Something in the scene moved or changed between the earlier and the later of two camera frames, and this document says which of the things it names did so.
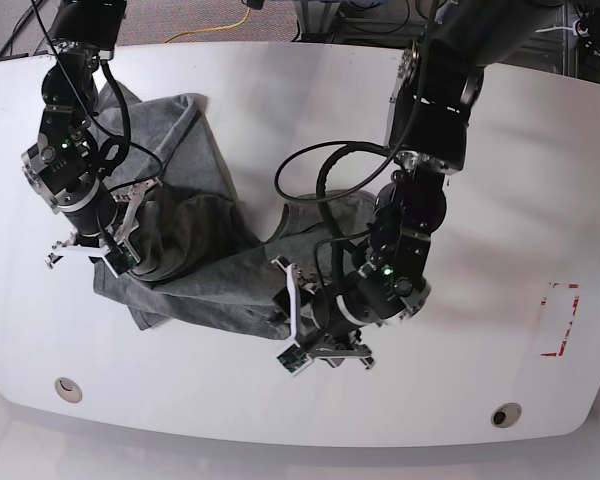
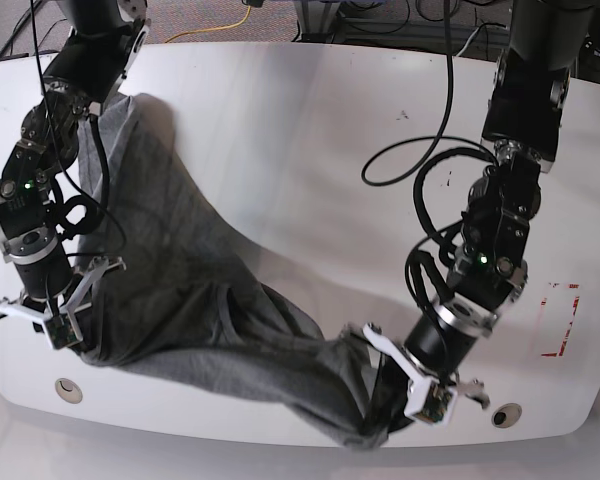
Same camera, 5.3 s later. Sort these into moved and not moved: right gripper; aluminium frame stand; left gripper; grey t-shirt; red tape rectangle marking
Moved: right gripper; grey t-shirt; left gripper
Not moved: red tape rectangle marking; aluminium frame stand
